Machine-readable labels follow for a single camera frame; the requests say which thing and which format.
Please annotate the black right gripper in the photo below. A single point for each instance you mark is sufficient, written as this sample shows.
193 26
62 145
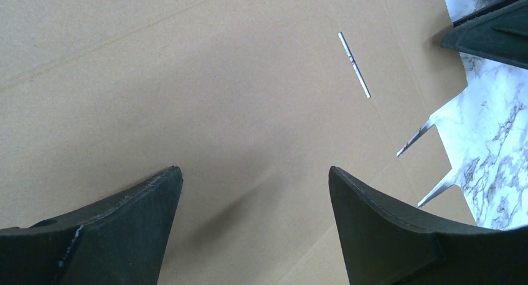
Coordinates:
497 32

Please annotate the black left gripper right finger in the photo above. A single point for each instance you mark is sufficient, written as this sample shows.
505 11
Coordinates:
387 241

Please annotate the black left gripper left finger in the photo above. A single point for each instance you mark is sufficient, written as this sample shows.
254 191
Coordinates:
121 239

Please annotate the brown cardboard box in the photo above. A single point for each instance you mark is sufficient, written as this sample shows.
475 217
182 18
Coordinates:
254 100

